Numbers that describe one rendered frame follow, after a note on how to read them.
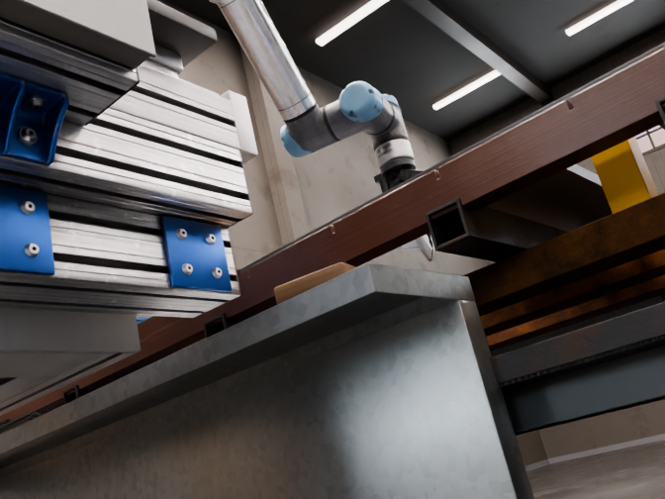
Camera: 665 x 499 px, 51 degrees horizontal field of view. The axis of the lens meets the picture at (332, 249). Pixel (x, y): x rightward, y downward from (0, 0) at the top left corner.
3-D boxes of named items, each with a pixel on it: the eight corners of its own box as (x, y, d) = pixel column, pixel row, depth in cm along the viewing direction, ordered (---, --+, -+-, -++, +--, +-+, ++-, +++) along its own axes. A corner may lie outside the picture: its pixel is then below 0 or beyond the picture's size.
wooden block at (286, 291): (280, 326, 86) (272, 287, 87) (305, 329, 91) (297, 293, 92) (350, 300, 82) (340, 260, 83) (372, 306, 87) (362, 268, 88)
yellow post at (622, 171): (637, 251, 92) (589, 125, 98) (676, 238, 90) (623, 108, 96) (625, 248, 89) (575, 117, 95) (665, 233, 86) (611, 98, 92)
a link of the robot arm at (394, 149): (417, 144, 146) (394, 135, 139) (423, 162, 144) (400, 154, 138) (388, 159, 150) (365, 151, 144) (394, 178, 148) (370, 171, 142)
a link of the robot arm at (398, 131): (353, 101, 146) (369, 116, 153) (366, 148, 142) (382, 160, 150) (388, 85, 143) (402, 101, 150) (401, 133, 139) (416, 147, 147)
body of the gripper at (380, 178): (403, 232, 146) (389, 180, 149) (436, 215, 141) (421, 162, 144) (381, 227, 140) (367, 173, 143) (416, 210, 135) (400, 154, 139)
